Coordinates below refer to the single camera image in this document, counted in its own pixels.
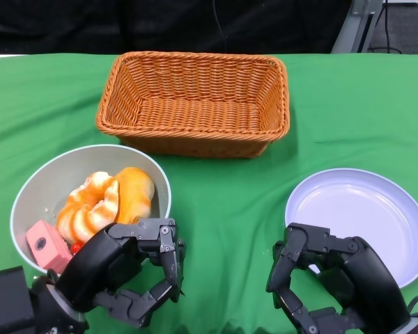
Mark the lavender plate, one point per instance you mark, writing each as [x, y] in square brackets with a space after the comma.
[416, 300]
[362, 215]

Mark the black backdrop curtain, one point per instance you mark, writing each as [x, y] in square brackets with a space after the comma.
[90, 24]

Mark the orange white striped bread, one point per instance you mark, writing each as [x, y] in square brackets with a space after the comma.
[90, 212]

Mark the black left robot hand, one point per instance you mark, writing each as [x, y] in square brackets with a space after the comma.
[97, 264]

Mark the plain golden bread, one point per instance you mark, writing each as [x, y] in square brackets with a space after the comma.
[136, 195]

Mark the orange wicker basket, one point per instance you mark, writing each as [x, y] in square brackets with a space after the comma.
[195, 115]

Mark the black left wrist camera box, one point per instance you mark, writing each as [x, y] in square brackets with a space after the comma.
[7, 302]

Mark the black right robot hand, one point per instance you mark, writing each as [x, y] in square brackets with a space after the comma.
[362, 275]

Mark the grey-green bowl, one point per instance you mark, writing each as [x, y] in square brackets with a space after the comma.
[52, 181]

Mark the grey metal stand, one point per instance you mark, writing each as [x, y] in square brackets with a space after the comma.
[352, 31]

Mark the salmon pink cake slice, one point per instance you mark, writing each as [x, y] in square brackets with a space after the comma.
[45, 247]

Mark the green tablecloth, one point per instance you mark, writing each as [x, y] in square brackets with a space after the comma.
[230, 208]

